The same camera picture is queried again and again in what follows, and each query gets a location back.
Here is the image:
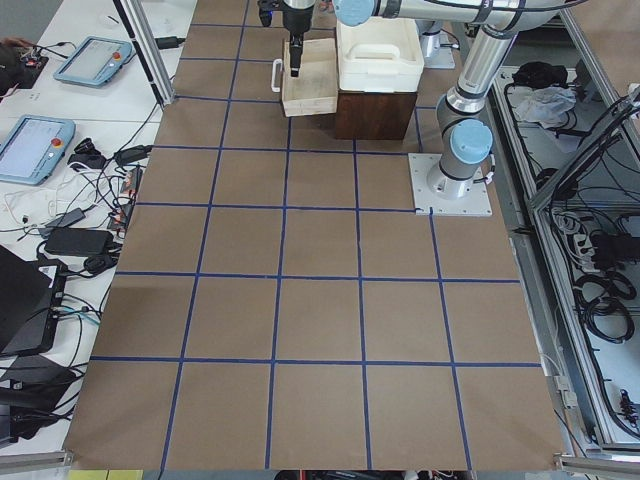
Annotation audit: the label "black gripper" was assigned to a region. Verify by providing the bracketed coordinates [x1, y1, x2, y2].
[282, 0, 315, 78]

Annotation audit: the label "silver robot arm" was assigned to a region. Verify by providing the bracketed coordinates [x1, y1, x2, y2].
[333, 0, 579, 200]

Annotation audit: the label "wooden drawer box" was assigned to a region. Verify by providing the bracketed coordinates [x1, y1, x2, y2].
[281, 38, 338, 117]

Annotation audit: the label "white plastic tray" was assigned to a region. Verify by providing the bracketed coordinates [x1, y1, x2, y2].
[336, 17, 424, 93]

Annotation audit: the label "dark brown wooden cabinet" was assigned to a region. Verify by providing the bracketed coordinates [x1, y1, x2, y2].
[335, 90, 418, 140]

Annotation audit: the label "blue teach pendant upper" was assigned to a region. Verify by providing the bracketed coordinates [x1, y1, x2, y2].
[53, 36, 133, 88]

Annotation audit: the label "blue teach pendant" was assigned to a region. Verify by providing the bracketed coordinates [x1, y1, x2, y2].
[1, 115, 76, 186]
[53, 36, 133, 88]

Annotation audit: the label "white crumpled cloth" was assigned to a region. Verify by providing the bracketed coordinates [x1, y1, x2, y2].
[514, 86, 576, 128]

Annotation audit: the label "blue teach pendant lower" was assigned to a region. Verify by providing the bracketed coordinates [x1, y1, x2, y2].
[1, 115, 76, 186]

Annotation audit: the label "black power brick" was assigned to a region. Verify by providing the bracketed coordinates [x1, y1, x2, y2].
[44, 228, 114, 257]

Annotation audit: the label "black laptop computer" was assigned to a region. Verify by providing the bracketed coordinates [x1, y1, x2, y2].
[1, 247, 68, 357]

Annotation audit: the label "white drawer handle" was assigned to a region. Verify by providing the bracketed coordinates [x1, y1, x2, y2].
[270, 58, 283, 93]

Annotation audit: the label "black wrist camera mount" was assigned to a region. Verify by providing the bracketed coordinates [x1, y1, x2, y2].
[257, 0, 272, 27]

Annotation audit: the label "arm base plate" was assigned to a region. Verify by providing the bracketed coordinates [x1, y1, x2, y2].
[419, 30, 456, 70]
[408, 153, 492, 217]

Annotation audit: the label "aluminium frame post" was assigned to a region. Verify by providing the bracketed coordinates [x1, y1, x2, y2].
[113, 0, 175, 108]

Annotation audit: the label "aluminium side frame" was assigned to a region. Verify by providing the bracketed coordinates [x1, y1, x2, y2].
[492, 1, 639, 479]

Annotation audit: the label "black coiled cables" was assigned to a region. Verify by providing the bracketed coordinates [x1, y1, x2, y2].
[572, 269, 636, 346]

